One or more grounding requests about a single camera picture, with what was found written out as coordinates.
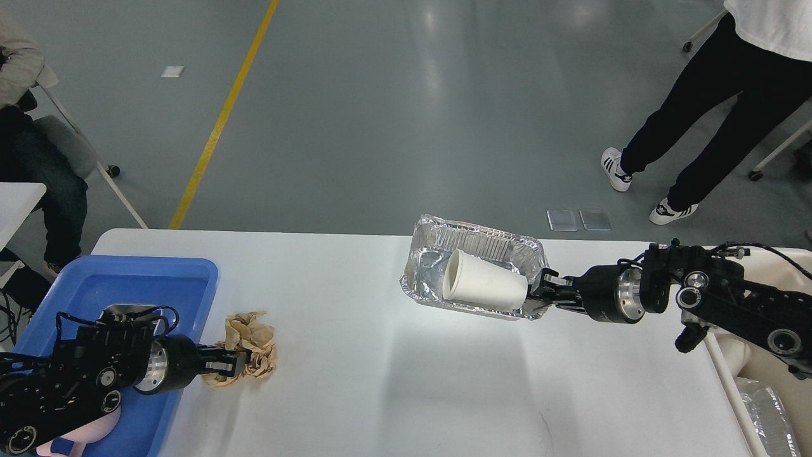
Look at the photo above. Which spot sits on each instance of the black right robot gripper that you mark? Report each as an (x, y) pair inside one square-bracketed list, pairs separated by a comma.
[(607, 293)]

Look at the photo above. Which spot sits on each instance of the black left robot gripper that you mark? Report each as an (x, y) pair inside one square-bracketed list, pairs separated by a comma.
[(176, 360)]

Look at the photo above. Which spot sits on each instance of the brown paper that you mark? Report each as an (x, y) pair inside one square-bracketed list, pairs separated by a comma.
[(246, 331)]

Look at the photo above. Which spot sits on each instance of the cream paper cup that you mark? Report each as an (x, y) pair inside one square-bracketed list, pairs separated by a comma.
[(469, 279)]

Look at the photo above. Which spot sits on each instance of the aluminium foil tray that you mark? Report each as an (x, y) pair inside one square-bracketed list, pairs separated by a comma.
[(435, 239)]

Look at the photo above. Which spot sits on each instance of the pink plastic mug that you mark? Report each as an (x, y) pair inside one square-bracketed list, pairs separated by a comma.
[(86, 434)]

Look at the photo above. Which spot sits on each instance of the small stainless steel tray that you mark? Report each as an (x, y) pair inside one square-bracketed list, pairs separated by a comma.
[(124, 312)]

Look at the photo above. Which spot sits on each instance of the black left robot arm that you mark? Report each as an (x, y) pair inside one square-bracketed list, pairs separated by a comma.
[(92, 362)]

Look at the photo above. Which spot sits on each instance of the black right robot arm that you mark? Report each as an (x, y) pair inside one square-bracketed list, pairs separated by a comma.
[(709, 287)]

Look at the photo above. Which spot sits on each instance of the left floor outlet plate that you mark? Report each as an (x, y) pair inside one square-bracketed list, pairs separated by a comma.
[(562, 220)]

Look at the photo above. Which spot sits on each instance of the floor outlet plate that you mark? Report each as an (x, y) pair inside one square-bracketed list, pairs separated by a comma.
[(595, 220), (562, 220)]

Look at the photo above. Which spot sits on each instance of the blue plastic tray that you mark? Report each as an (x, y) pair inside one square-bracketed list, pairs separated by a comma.
[(88, 285)]

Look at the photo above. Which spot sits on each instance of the right floor outlet plate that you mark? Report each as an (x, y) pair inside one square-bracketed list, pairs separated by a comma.
[(595, 220)]

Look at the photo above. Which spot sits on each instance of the white folding chair left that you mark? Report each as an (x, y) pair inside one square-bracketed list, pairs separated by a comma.
[(65, 134)]

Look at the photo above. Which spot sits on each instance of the cream office chair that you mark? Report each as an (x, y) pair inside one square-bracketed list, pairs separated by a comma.
[(757, 172)]

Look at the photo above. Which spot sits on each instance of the cream plastic bin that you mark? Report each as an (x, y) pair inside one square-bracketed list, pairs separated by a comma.
[(766, 268)]

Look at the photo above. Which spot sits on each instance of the white side table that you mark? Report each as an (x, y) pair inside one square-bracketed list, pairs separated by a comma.
[(17, 201)]

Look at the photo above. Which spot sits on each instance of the seated person at left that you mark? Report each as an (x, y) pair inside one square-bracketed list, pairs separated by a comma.
[(29, 156)]

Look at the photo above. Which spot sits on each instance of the foil tray in bin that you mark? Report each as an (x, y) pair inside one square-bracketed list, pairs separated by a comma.
[(770, 419)]

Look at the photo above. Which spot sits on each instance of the white floor marker square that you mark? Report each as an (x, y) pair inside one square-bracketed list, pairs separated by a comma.
[(172, 71)]

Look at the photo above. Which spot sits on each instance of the walking person black trousers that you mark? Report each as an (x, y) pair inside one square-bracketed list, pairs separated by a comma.
[(760, 53)]

